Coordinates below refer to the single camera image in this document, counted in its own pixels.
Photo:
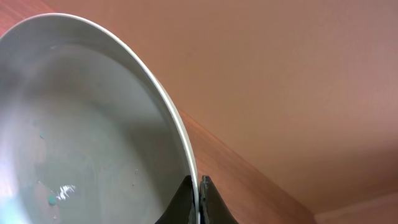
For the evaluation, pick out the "small white plate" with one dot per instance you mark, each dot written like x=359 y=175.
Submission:
x=88 y=134

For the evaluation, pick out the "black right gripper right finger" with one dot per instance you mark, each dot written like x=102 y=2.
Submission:
x=213 y=209

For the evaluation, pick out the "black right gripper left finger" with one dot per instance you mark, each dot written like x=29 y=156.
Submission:
x=181 y=209

